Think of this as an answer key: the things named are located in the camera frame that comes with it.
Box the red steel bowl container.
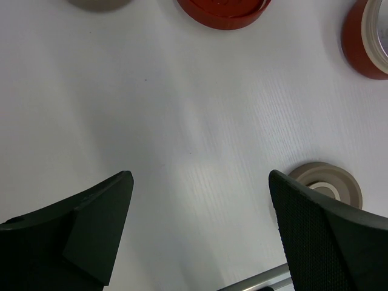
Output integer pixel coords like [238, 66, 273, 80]
[341, 1, 387, 80]

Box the red round lid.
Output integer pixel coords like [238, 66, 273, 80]
[177, 0, 271, 30]

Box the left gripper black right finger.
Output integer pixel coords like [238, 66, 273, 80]
[269, 170, 387, 290]

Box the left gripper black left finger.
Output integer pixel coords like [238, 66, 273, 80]
[1, 171, 134, 290]

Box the aluminium front rail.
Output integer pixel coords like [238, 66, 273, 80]
[221, 263, 293, 291]

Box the beige round lid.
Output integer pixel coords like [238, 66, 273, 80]
[289, 162, 363, 209]

